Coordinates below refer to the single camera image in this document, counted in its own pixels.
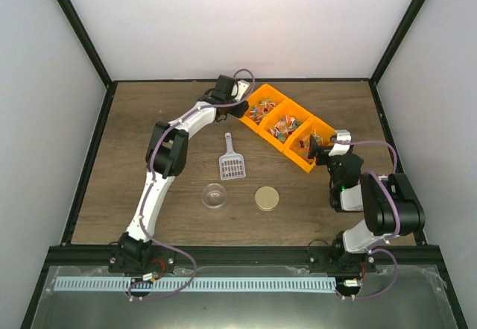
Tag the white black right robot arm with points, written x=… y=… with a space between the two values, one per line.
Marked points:
x=389 y=204

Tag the light blue slotted cable duct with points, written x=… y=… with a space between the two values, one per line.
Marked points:
x=118 y=284

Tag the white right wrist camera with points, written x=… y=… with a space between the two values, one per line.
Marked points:
x=342 y=137

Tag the orange bin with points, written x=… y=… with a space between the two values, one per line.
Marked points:
x=298 y=144
x=262 y=103
x=282 y=123

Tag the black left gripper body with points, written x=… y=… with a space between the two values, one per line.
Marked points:
x=236 y=112

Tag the gold round jar lid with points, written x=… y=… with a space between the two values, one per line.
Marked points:
x=266 y=198

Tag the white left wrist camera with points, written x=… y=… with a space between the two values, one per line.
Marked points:
x=242 y=89

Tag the white slotted plastic scoop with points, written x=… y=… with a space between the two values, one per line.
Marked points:
x=231 y=163

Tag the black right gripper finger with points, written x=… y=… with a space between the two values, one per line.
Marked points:
x=315 y=141
x=313 y=153

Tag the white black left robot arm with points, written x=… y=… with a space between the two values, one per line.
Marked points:
x=166 y=159

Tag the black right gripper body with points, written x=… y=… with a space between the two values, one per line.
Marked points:
x=323 y=152

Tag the clear glass jar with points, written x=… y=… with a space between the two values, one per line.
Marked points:
x=214 y=196

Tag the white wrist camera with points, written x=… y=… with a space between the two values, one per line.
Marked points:
x=242 y=89
x=342 y=137

